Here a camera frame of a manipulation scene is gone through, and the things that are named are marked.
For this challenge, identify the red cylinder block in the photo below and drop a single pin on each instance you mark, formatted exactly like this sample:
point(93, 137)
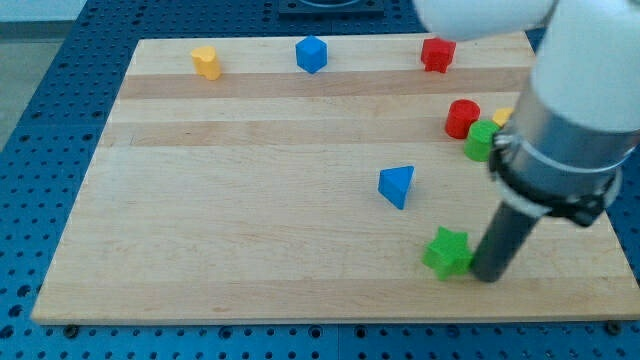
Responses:
point(461, 115)

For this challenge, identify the yellow heart block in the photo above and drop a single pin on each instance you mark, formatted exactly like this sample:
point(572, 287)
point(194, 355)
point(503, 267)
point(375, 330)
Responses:
point(206, 62)

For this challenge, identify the green star block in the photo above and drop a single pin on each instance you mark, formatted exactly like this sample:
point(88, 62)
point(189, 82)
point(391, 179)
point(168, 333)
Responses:
point(448, 253)

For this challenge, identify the yellow block behind arm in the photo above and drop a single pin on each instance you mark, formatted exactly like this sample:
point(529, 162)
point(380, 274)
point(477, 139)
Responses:
point(501, 116)

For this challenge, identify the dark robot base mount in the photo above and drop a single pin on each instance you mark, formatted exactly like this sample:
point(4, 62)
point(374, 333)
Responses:
point(290, 8)

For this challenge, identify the green cylinder block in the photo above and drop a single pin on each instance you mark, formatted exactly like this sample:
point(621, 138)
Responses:
point(478, 143)

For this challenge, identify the blue cube block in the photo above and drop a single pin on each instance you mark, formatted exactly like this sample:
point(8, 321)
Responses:
point(311, 54)

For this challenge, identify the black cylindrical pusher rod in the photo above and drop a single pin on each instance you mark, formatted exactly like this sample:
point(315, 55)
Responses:
point(503, 238)

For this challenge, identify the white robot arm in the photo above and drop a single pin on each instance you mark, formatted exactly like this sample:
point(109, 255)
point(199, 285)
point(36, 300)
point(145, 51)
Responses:
point(576, 121)

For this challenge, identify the red star block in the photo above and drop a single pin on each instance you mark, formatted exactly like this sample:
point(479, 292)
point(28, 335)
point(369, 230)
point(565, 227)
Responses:
point(437, 54)

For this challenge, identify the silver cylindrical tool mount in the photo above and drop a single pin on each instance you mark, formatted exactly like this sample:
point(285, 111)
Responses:
point(546, 164)

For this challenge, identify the wooden board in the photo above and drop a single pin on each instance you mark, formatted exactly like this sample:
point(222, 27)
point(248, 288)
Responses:
point(254, 198)

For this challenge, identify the blue triangle block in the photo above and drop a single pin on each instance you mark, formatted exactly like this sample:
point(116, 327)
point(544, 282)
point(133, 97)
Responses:
point(394, 184)

